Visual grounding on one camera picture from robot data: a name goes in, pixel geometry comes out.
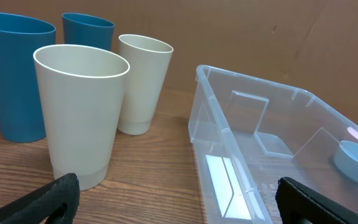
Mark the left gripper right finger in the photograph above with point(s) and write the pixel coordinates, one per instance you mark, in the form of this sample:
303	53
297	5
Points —
298	203

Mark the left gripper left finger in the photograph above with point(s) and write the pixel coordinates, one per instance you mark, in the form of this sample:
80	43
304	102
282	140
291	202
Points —
55	202

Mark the beige cup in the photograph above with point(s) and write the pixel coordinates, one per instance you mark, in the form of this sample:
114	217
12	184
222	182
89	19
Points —
81	91
149	59

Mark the white label in bin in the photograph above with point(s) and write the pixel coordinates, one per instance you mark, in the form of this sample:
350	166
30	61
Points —
232	201

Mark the clear plastic storage bin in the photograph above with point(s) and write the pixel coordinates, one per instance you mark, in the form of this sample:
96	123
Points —
268	130

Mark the front dark blue cup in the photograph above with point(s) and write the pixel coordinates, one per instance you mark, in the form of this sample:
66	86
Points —
21	118

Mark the dark blue cup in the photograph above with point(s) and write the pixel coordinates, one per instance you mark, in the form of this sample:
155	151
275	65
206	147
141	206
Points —
84	29
21	118

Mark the rear dark blue cup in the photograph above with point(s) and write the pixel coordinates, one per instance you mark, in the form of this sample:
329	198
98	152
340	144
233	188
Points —
84	29

